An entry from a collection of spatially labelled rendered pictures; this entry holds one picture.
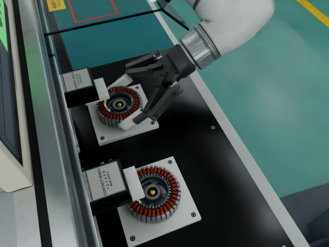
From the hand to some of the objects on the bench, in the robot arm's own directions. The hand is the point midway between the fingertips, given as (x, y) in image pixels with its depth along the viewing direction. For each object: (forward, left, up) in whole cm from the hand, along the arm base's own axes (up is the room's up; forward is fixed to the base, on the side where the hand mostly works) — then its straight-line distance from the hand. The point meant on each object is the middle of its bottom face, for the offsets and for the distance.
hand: (120, 105), depth 70 cm
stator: (-1, +24, -2) cm, 24 cm away
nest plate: (-1, +24, -3) cm, 24 cm away
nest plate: (0, 0, -3) cm, 3 cm away
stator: (0, 0, -2) cm, 2 cm away
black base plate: (+1, +12, -5) cm, 14 cm away
